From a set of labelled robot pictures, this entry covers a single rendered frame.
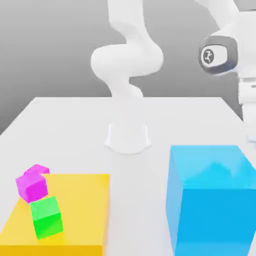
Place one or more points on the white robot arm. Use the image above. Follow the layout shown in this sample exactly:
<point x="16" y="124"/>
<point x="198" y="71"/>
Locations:
<point x="128" y="60"/>

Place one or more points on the large yellow box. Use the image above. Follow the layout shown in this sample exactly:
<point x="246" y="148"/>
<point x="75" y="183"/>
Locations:
<point x="80" y="210"/>

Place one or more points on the large blue box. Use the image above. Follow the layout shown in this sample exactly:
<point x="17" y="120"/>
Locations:
<point x="212" y="220"/>

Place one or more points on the small magenta cube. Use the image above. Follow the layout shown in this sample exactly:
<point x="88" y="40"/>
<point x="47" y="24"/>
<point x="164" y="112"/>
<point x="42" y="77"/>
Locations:
<point x="32" y="187"/>
<point x="38" y="168"/>

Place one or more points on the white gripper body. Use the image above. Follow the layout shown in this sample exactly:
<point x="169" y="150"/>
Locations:
<point x="249" y="112"/>

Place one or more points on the small green cube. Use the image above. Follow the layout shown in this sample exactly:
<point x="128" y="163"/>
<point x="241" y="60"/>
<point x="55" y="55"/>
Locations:
<point x="47" y="219"/>

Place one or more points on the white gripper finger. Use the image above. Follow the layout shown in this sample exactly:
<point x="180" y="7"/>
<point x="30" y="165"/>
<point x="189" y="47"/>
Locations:
<point x="252" y="139"/>

